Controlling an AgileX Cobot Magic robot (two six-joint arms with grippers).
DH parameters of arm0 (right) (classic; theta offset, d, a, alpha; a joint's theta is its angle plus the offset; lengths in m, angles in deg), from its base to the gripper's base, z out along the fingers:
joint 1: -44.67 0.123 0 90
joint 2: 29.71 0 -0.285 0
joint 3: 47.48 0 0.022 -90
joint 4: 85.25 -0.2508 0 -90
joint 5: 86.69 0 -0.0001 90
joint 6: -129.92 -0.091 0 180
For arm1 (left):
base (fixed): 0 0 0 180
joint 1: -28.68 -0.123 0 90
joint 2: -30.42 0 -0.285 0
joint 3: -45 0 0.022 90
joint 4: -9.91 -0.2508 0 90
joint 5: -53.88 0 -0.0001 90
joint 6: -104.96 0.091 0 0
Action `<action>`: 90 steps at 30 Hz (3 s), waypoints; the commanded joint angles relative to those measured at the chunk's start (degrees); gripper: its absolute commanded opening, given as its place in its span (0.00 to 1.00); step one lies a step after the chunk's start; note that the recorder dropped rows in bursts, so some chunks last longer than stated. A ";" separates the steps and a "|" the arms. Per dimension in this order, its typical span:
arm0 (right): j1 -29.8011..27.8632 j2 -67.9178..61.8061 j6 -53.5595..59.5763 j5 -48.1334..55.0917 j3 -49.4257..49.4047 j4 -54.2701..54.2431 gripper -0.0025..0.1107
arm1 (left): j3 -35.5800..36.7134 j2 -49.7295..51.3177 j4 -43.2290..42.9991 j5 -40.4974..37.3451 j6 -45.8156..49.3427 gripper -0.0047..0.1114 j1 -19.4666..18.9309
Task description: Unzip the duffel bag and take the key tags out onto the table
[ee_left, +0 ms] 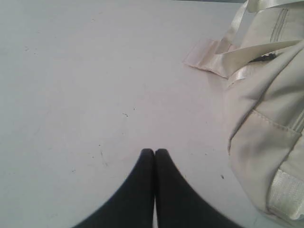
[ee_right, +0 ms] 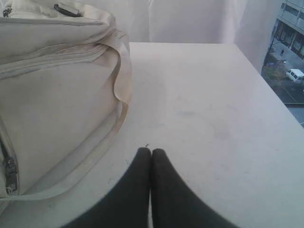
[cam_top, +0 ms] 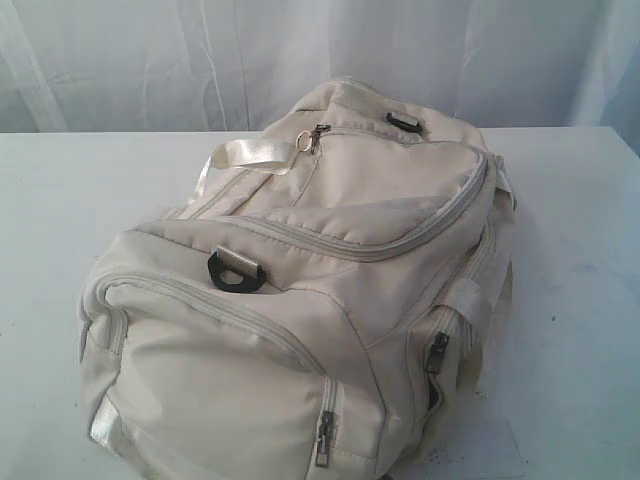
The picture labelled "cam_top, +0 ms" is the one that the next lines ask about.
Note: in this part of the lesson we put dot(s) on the cream fabric duffel bag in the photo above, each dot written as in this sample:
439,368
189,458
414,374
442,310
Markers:
318,308

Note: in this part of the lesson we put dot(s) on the white backdrop curtain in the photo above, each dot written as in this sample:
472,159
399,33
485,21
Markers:
239,65

